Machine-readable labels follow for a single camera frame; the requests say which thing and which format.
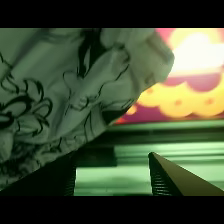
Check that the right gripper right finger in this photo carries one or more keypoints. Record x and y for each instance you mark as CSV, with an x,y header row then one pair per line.
x,y
176,181

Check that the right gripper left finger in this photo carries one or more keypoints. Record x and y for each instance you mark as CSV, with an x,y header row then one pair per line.
x,y
56,180

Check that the white black-printed shirt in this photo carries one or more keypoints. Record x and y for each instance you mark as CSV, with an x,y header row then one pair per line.
x,y
50,86

